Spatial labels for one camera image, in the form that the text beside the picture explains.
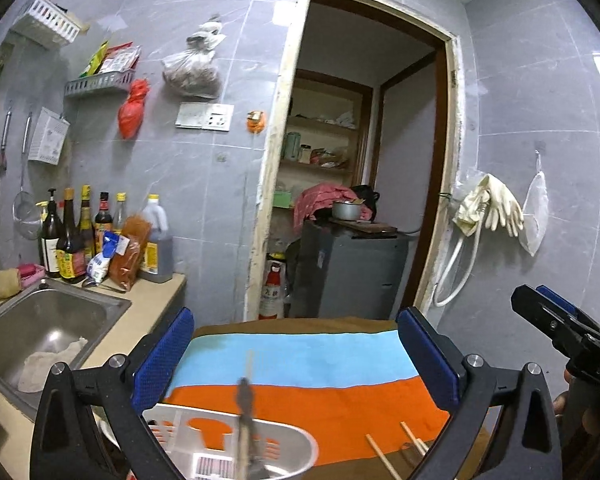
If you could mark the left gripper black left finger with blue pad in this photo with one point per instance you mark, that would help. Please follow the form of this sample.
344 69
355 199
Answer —
67 443

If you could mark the hanging bag of dried goods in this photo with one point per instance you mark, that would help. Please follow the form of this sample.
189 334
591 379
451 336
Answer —
192 72

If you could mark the person's right hand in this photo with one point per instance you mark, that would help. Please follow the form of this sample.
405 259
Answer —
562 404

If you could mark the striped blue orange brown cloth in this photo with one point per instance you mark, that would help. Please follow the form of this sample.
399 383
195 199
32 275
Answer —
337 379

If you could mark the wooden shelf unit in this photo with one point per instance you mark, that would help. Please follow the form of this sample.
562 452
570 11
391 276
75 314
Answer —
325 140

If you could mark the white plastic wall basket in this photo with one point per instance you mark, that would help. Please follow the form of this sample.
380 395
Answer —
45 24

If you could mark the white mesh strainer bag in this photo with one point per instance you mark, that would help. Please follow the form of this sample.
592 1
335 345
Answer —
536 211

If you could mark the grey wall shelf rack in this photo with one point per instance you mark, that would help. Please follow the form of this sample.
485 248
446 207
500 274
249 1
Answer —
99 83

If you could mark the brown spice bag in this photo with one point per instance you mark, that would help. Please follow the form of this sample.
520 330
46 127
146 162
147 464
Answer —
129 254

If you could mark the stainless steel sink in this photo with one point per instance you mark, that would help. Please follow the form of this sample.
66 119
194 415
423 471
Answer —
50 316

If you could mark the beige kitchen counter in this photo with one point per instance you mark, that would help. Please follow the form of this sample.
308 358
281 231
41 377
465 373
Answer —
149 302

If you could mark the orange wall hook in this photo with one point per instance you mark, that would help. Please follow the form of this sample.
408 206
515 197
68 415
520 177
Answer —
256 121

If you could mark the dark soy sauce bottle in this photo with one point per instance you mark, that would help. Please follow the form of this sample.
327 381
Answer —
70 247

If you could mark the green box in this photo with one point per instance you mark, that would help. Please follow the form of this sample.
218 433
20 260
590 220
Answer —
283 200

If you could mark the cream rubber gloves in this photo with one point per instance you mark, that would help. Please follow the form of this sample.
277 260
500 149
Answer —
489 204

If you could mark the dark grey cabinet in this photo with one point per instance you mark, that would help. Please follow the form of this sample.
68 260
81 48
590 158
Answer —
342 272

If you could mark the red white bottle on floor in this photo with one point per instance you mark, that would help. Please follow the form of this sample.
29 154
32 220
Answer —
274 286

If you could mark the blue white packet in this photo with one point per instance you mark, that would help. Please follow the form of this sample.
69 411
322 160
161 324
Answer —
112 244

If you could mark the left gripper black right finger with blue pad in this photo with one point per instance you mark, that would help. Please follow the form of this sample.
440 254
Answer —
525 440

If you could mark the yellow sponge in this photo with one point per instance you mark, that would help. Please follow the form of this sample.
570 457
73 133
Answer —
10 283

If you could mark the small metal pot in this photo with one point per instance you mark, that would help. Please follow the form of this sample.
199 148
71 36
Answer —
346 211

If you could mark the pink red cloth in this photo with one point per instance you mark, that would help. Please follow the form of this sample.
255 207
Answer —
320 196

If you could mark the red plastic bag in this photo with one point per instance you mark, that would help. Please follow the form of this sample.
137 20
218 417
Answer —
131 112

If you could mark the white wall socket panel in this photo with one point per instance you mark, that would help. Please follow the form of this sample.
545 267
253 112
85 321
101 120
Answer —
204 116

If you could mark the metal mesh skimmer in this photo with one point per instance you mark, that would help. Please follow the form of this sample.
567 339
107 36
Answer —
25 214

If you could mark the large dark vinegar jug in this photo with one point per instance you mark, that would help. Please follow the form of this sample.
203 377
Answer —
157 265

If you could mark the white hanging box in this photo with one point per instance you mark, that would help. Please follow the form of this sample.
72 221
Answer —
48 138

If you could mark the white plastic utensil holder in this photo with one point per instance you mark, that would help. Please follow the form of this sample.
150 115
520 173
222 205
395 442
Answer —
202 444

